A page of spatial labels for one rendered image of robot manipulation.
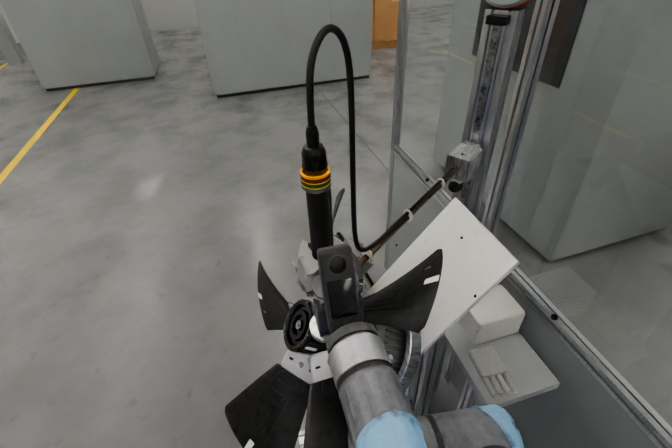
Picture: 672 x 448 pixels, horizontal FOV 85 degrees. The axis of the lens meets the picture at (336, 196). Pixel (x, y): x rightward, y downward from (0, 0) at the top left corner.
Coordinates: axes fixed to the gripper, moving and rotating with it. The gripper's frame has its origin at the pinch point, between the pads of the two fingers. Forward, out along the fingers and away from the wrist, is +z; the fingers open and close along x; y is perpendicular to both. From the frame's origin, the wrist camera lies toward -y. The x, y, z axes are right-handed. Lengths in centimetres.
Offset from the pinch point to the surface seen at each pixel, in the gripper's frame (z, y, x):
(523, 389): -8, 67, 55
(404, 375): -6.2, 42.2, 16.8
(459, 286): 3.0, 27.1, 34.1
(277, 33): 542, 70, 64
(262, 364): 76, 153, -24
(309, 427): -13.5, 35.7, -7.3
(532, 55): 38, -15, 70
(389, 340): 0.4, 37.2, 15.4
